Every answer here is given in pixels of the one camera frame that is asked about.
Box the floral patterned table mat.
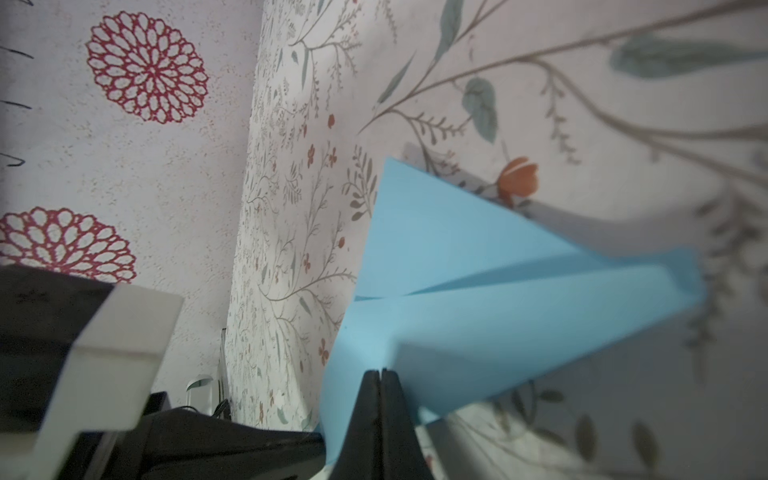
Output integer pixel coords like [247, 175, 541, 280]
[224, 1, 767, 479]

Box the light blue paper sheet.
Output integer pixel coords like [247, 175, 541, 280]
[320, 159, 706, 461]

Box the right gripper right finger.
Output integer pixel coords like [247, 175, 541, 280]
[381, 370, 433, 480]

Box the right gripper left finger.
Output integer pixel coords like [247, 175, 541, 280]
[330, 370, 382, 480]

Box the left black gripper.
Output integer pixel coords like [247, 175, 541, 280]
[56, 394, 326, 479]

